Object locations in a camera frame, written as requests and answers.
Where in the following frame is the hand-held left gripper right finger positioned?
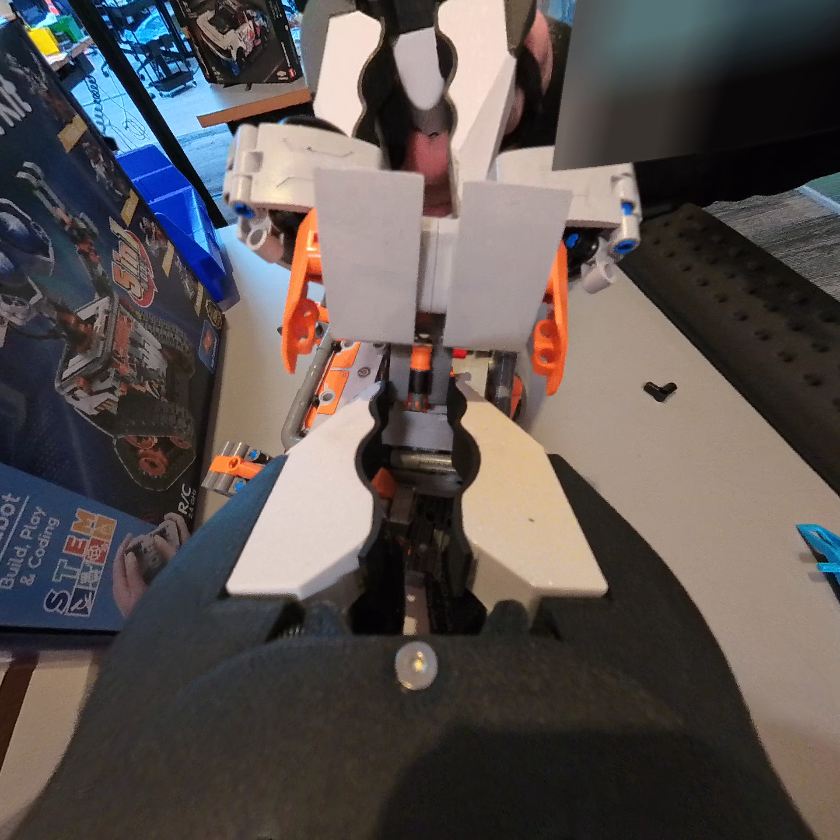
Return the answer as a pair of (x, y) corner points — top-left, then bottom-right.
(453, 390), (611, 602)

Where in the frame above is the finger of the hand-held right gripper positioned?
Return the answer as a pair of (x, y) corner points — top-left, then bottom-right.
(313, 11), (397, 143)
(437, 0), (522, 187)

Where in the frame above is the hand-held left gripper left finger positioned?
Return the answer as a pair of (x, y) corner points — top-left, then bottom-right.
(226, 390), (388, 605)

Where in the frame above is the grey orange tracked toy robot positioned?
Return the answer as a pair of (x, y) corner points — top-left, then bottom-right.
(283, 335), (532, 620)

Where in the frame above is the person's right hand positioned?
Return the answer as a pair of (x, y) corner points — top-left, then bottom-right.
(516, 14), (557, 141)

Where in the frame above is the small grey orange claw piece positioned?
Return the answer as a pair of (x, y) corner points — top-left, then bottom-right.
(208, 440), (273, 494)

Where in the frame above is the wooden top desk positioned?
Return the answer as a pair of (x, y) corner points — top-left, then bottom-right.
(197, 79), (316, 130)

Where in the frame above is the black car model box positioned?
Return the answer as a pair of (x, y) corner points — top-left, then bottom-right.
(178, 0), (299, 90)

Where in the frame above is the black metal beam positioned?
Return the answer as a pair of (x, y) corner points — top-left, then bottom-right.
(66, 0), (227, 224)

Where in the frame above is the blue plastic bin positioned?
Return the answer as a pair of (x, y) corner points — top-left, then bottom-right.
(116, 145), (241, 309)

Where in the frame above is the blue plastic brick separator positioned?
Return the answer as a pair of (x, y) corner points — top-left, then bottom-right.
(796, 523), (840, 576)

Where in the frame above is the blue robot kit box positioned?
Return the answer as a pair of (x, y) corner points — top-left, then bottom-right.
(0, 20), (227, 634)

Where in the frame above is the black perforated foam mat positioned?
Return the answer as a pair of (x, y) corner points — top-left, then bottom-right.
(630, 204), (840, 493)

